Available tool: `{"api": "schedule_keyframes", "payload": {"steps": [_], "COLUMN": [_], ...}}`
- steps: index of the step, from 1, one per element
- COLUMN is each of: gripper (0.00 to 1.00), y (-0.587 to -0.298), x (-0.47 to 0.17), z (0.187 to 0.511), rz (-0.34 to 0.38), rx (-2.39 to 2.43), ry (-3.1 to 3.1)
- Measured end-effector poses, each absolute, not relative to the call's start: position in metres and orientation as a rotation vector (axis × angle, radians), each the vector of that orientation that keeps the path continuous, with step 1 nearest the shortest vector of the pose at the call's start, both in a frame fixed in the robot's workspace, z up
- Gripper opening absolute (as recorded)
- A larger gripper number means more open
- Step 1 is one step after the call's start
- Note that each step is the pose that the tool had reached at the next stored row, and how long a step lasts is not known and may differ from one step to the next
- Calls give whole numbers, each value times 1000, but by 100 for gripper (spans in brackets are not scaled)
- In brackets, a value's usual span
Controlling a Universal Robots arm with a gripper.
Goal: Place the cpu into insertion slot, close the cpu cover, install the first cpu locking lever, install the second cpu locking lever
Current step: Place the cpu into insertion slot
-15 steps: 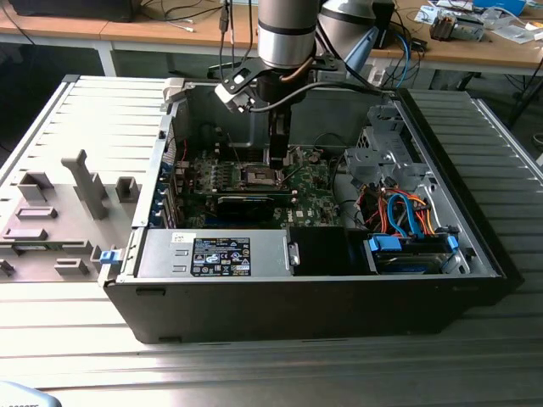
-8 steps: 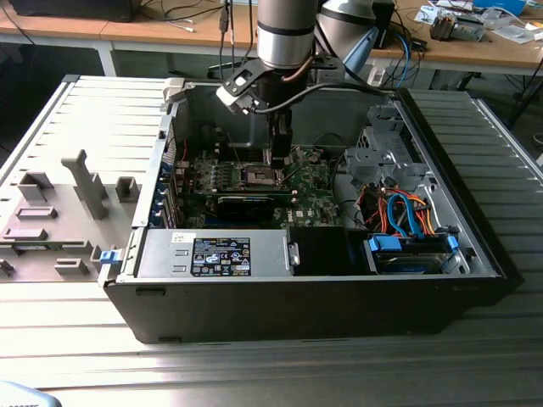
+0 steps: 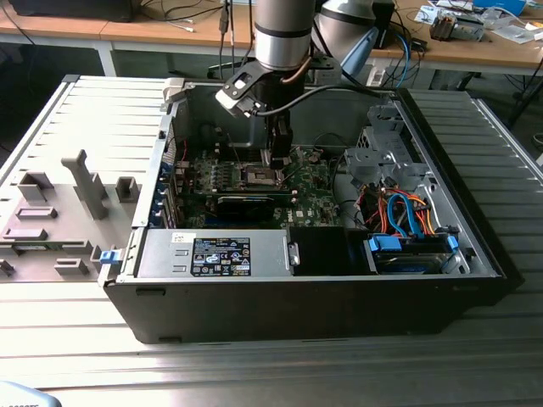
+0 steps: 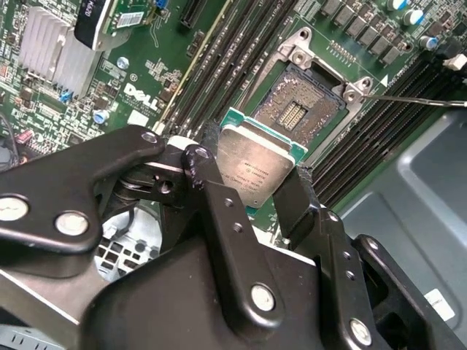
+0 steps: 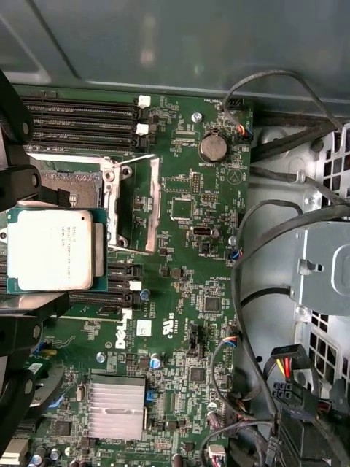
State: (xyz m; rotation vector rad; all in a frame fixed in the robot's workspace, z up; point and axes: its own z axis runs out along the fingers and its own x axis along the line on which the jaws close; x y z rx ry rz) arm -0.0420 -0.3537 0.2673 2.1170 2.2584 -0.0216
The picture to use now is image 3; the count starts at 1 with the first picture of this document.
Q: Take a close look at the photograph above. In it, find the white cable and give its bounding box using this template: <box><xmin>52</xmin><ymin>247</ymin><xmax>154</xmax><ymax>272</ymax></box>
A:
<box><xmin>165</xmin><ymin>19</ymin><xmax>197</xmax><ymax>34</ymax></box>

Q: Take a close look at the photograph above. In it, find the black graphics card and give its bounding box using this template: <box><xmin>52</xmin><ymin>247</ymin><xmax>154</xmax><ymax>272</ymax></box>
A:
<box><xmin>186</xmin><ymin>189</ymin><xmax>299</xmax><ymax>222</ymax></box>

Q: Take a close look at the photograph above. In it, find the dark CPU cooler heatsink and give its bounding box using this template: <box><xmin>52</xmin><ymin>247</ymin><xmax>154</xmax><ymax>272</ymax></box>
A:
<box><xmin>428</xmin><ymin>11</ymin><xmax>458</xmax><ymax>42</ymax></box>

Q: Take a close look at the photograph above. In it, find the grey metal drive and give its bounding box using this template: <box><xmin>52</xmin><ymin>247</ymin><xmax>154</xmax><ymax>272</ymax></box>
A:
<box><xmin>454</xmin><ymin>14</ymin><xmax>488</xmax><ymax>42</ymax></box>

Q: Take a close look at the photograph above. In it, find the grey power supply unit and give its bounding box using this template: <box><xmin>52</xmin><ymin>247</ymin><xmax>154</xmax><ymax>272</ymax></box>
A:
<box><xmin>135</xmin><ymin>228</ymin><xmax>294</xmax><ymax>279</ymax></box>

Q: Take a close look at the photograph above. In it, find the clear plastic bag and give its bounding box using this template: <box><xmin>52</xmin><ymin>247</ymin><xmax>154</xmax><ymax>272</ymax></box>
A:
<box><xmin>491</xmin><ymin>23</ymin><xmax>543</xmax><ymax>46</ymax></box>

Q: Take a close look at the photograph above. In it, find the beige case latch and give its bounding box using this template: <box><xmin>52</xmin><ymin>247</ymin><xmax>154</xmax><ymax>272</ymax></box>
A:
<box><xmin>162</xmin><ymin>77</ymin><xmax>188</xmax><ymax>112</ymax></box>

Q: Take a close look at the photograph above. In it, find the pale grey rounded device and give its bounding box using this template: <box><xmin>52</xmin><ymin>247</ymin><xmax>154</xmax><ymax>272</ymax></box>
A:
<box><xmin>0</xmin><ymin>380</ymin><xmax>59</xmax><ymax>407</ymax></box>

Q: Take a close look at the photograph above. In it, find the black grey PC case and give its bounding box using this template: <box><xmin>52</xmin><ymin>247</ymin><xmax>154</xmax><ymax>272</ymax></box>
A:
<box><xmin>98</xmin><ymin>77</ymin><xmax>526</xmax><ymax>345</ymax></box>

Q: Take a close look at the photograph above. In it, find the blue box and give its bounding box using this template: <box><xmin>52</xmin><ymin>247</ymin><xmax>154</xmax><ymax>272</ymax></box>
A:
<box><xmin>473</xmin><ymin>0</ymin><xmax>528</xmax><ymax>14</ymax></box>

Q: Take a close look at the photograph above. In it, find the grey parts rack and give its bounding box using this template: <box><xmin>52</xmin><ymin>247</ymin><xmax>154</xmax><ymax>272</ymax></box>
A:
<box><xmin>0</xmin><ymin>148</ymin><xmax>142</xmax><ymax>284</ymax></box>

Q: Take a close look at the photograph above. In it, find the thin red wire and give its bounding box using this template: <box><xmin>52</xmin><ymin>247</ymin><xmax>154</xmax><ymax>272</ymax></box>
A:
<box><xmin>166</xmin><ymin>137</ymin><xmax>191</xmax><ymax>164</ymax></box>

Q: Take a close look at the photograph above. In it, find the blue data cable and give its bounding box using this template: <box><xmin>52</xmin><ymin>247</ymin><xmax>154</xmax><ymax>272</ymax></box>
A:
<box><xmin>387</xmin><ymin>191</ymin><xmax>422</xmax><ymax>238</ymax></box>

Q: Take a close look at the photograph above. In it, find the grey metal drive cage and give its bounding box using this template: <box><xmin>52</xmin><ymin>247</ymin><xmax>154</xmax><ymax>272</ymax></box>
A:
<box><xmin>342</xmin><ymin>103</ymin><xmax>430</xmax><ymax>192</ymax></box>

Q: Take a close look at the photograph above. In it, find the black camera cable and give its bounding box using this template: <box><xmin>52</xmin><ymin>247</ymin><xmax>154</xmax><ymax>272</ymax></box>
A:
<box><xmin>252</xmin><ymin>84</ymin><xmax>394</xmax><ymax>116</ymax></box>

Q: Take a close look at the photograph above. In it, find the black plastic shroud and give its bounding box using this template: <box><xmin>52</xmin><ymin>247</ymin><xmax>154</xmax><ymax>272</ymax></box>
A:
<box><xmin>288</xmin><ymin>226</ymin><xmax>367</xmax><ymax>277</ymax></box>

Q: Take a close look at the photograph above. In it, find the black flat device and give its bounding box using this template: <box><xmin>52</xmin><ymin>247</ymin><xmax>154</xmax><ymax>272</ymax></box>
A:
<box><xmin>8</xmin><ymin>0</ymin><xmax>136</xmax><ymax>23</ymax></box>

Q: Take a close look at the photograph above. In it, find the wooden desk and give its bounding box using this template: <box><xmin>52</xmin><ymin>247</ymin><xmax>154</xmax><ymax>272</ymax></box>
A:
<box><xmin>0</xmin><ymin>0</ymin><xmax>543</xmax><ymax>80</ymax></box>

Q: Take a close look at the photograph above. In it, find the black upright box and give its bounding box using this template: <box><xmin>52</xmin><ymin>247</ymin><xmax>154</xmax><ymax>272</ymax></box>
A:
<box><xmin>372</xmin><ymin>0</ymin><xmax>396</xmax><ymax>51</ymax></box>

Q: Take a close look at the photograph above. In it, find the thin metal locking lever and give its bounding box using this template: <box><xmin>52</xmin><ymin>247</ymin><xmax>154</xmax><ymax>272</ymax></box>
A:
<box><xmin>226</xmin><ymin>132</ymin><xmax>244</xmax><ymax>166</ymax></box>

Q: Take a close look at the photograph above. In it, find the blue network cable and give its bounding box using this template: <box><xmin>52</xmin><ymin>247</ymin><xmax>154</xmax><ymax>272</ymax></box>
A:
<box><xmin>394</xmin><ymin>32</ymin><xmax>419</xmax><ymax>85</ymax></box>

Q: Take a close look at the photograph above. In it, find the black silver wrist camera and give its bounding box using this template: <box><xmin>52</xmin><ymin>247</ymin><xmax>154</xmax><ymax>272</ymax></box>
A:
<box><xmin>214</xmin><ymin>70</ymin><xmax>272</xmax><ymax>119</ymax></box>

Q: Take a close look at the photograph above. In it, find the black hanging USB cable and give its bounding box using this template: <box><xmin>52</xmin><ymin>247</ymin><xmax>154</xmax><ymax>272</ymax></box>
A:
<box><xmin>218</xmin><ymin>0</ymin><xmax>237</xmax><ymax>81</ymax></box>

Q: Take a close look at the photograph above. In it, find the silver green CPU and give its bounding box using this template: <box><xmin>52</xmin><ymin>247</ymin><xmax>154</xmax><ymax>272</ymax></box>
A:
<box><xmin>259</xmin><ymin>147</ymin><xmax>292</xmax><ymax>170</ymax></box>

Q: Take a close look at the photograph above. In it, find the RAM slot with white clips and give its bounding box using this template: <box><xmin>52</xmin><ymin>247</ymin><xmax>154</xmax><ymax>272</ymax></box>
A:
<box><xmin>215</xmin><ymin>151</ymin><xmax>293</xmax><ymax>158</ymax></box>
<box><xmin>215</xmin><ymin>143</ymin><xmax>293</xmax><ymax>150</ymax></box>

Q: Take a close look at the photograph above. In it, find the CPU socket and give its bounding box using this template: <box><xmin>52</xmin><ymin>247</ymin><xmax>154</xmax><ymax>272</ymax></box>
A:
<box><xmin>238</xmin><ymin>161</ymin><xmax>289</xmax><ymax>189</ymax></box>

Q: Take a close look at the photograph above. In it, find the printed paper leaflet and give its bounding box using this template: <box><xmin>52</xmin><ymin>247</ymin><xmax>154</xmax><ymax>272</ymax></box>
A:
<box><xmin>413</xmin><ymin>3</ymin><xmax>449</xmax><ymax>25</ymax></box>

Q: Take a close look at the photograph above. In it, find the green motherboard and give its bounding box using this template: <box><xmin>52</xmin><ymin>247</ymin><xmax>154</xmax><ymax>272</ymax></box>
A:
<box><xmin>176</xmin><ymin>145</ymin><xmax>343</xmax><ymax>231</ymax></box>

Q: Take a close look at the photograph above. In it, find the hard disk in blue carrier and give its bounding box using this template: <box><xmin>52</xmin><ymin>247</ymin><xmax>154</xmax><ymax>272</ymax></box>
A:
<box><xmin>363</xmin><ymin>234</ymin><xmax>462</xmax><ymax>276</ymax></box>

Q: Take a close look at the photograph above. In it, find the orange wire bundle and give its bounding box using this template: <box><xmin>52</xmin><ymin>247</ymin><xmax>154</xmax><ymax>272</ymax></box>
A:
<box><xmin>362</xmin><ymin>188</ymin><xmax>438</xmax><ymax>238</ymax></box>

